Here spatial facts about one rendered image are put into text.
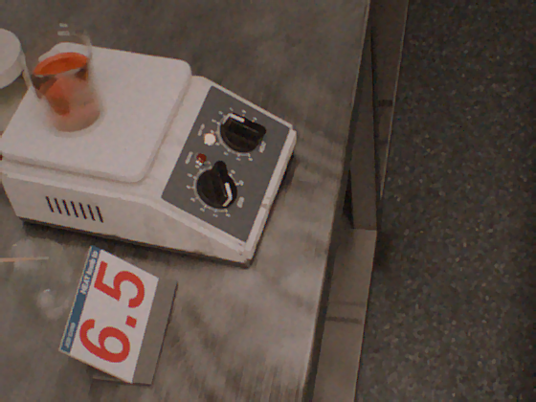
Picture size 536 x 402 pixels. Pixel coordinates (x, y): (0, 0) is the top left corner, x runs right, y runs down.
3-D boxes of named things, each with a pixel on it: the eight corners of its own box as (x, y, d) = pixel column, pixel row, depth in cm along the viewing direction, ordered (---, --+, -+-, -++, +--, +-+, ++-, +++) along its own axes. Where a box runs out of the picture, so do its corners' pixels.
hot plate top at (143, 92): (196, 69, 93) (194, 61, 92) (142, 186, 86) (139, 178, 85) (57, 47, 96) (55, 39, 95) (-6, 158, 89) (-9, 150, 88)
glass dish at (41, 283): (-12, 287, 91) (-19, 271, 90) (40, 241, 94) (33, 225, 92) (35, 324, 89) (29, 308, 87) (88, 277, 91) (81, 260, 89)
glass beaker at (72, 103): (28, 130, 90) (-1, 55, 83) (68, 82, 92) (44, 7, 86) (91, 156, 87) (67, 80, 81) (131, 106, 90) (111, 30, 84)
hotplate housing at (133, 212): (300, 145, 97) (292, 78, 91) (251, 274, 90) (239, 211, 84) (55, 102, 103) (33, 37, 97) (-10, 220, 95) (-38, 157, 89)
